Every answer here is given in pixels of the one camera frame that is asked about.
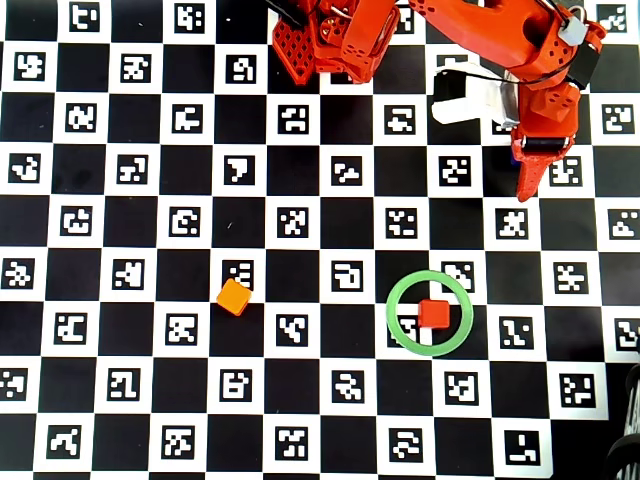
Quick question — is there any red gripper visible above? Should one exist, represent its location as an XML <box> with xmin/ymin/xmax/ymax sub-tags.
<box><xmin>509</xmin><ymin>82</ymin><xmax>581</xmax><ymax>203</ymax></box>

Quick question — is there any thin black camera cable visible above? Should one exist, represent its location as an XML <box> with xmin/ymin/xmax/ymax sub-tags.
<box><xmin>447</xmin><ymin>63</ymin><xmax>579</xmax><ymax>86</ymax></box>

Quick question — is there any small gray square block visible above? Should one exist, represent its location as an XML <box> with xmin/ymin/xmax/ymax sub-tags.
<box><xmin>558</xmin><ymin>17</ymin><xmax>589</xmax><ymax>46</ymax></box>

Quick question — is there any black ribbed stand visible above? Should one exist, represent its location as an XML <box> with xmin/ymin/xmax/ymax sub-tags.
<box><xmin>604</xmin><ymin>362</ymin><xmax>640</xmax><ymax>480</ymax></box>

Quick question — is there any red robot base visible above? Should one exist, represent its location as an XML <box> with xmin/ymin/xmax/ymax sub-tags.
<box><xmin>272</xmin><ymin>17</ymin><xmax>321</xmax><ymax>85</ymax></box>

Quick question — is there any green flat ring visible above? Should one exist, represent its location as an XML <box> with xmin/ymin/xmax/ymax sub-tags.
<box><xmin>385</xmin><ymin>269</ymin><xmax>475</xmax><ymax>358</ymax></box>

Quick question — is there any black white marker checkerboard mat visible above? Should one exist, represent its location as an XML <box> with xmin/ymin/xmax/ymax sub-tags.
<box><xmin>0</xmin><ymin>0</ymin><xmax>640</xmax><ymax>476</ymax></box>

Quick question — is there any orange cube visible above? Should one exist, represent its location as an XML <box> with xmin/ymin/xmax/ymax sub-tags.
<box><xmin>215</xmin><ymin>278</ymin><xmax>253</xmax><ymax>317</ymax></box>

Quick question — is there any red cube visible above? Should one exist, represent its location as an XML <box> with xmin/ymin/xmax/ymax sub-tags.
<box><xmin>417</xmin><ymin>299</ymin><xmax>451</xmax><ymax>330</ymax></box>

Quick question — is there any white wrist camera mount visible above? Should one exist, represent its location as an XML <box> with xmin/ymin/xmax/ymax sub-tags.
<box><xmin>430</xmin><ymin>62</ymin><xmax>524</xmax><ymax>132</ymax></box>

